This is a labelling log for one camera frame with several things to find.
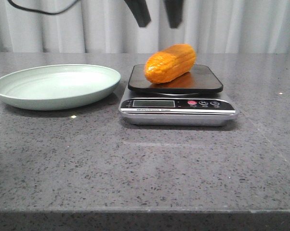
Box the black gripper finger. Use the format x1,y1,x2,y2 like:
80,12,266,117
124,0,151,27
164,0,184,28

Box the orange toy corn cob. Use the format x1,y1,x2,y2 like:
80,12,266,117
144,44,197,84

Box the white pleated curtain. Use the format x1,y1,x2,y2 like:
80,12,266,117
0,0,290,53

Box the silver digital kitchen scale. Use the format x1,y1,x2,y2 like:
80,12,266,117
119,64,239,127

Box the pale green round plate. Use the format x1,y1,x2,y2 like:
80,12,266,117
0,64,121,111

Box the black cable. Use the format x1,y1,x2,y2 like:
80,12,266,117
7,0,79,15

